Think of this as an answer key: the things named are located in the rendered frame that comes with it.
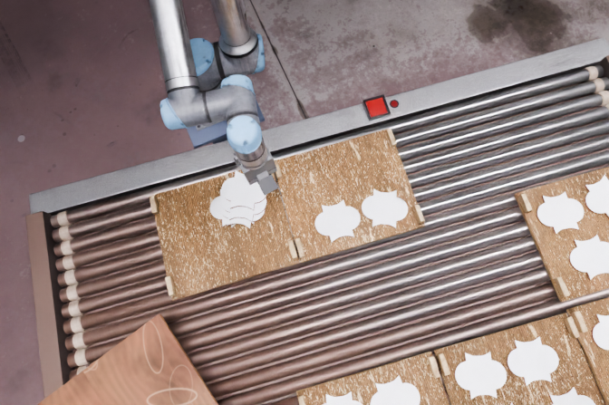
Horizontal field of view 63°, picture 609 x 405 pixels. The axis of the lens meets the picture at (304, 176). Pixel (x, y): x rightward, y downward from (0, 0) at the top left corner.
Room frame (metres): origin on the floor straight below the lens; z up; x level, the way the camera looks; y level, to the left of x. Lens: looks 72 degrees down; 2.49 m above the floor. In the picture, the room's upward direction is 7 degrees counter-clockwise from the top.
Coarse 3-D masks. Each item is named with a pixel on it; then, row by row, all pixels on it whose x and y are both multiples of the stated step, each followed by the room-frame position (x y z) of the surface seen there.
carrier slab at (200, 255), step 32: (192, 192) 0.50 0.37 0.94; (160, 224) 0.41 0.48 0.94; (192, 224) 0.39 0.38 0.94; (256, 224) 0.37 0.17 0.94; (288, 224) 0.35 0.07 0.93; (192, 256) 0.29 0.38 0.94; (224, 256) 0.28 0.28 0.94; (256, 256) 0.26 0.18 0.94; (288, 256) 0.25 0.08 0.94; (192, 288) 0.19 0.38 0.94
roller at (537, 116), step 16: (592, 96) 0.67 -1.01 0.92; (608, 96) 0.66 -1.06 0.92; (528, 112) 0.64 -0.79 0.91; (544, 112) 0.63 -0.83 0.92; (560, 112) 0.63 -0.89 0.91; (480, 128) 0.61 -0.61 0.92; (496, 128) 0.60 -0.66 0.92; (512, 128) 0.60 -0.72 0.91; (416, 144) 0.58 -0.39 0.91; (432, 144) 0.57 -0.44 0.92; (448, 144) 0.56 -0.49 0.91; (128, 224) 0.43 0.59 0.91; (144, 224) 0.42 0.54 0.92; (80, 240) 0.39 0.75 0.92; (96, 240) 0.38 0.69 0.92; (112, 240) 0.38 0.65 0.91
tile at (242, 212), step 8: (224, 200) 0.44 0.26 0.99; (264, 200) 0.43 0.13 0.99; (224, 208) 0.42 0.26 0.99; (232, 208) 0.41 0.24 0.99; (240, 208) 0.41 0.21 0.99; (248, 208) 0.41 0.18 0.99; (256, 208) 0.40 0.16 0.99; (264, 208) 0.40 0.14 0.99; (232, 216) 0.39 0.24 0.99; (240, 216) 0.39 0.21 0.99; (248, 216) 0.38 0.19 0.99
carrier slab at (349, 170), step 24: (336, 144) 0.60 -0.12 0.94; (360, 144) 0.59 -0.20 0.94; (384, 144) 0.58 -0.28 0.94; (288, 168) 0.54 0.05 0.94; (312, 168) 0.53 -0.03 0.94; (336, 168) 0.52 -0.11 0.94; (360, 168) 0.51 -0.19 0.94; (384, 168) 0.50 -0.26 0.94; (288, 192) 0.46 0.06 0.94; (312, 192) 0.45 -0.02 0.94; (336, 192) 0.44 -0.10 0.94; (360, 192) 0.43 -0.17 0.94; (408, 192) 0.41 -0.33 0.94; (288, 216) 0.38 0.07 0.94; (312, 216) 0.37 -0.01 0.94; (360, 216) 0.35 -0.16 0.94; (408, 216) 0.33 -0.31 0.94; (312, 240) 0.29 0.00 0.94; (336, 240) 0.28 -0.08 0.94; (360, 240) 0.27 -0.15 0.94
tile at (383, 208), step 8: (376, 192) 0.42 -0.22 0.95; (384, 192) 0.42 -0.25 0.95; (392, 192) 0.41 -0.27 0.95; (368, 200) 0.40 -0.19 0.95; (376, 200) 0.39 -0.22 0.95; (384, 200) 0.39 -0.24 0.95; (392, 200) 0.39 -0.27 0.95; (400, 200) 0.38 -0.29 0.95; (368, 208) 0.37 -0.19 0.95; (376, 208) 0.37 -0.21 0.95; (384, 208) 0.36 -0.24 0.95; (392, 208) 0.36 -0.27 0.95; (400, 208) 0.36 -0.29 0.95; (368, 216) 0.35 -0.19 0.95; (376, 216) 0.34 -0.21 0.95; (384, 216) 0.34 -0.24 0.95; (392, 216) 0.34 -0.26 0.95; (400, 216) 0.33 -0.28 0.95; (376, 224) 0.32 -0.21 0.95; (384, 224) 0.31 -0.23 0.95; (392, 224) 0.31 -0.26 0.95
